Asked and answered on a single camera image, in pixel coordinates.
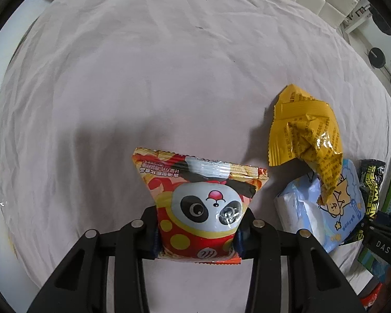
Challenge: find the blue cartoon wipes pack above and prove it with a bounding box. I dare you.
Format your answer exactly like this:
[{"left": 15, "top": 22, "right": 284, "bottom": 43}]
[{"left": 275, "top": 159, "right": 366, "bottom": 253}]

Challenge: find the black yellow shoe wipes pack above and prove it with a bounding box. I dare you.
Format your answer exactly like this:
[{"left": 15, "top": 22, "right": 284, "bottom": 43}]
[{"left": 343, "top": 159, "right": 386, "bottom": 245}]

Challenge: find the red panda snack bag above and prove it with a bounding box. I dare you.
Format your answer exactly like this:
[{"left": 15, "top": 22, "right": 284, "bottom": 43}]
[{"left": 132, "top": 148, "right": 268, "bottom": 264}]

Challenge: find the yellow snack bag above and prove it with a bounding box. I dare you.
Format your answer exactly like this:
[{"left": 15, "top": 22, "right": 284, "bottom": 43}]
[{"left": 268, "top": 84, "right": 343, "bottom": 205}]

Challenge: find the black barbell weight plate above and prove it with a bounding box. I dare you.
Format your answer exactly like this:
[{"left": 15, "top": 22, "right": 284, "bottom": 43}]
[{"left": 368, "top": 47, "right": 386, "bottom": 69}]

